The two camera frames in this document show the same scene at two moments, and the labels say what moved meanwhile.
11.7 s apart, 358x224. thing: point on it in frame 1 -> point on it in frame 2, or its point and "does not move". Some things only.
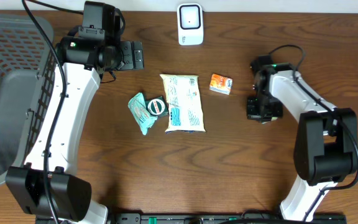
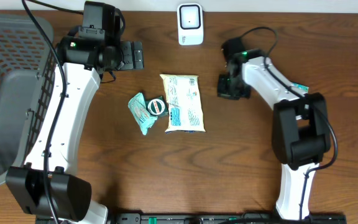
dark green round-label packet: [158, 106] does not move
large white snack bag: [184, 104] does not move
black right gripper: [252, 112] -> [222, 89]
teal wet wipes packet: [137, 106] does not move
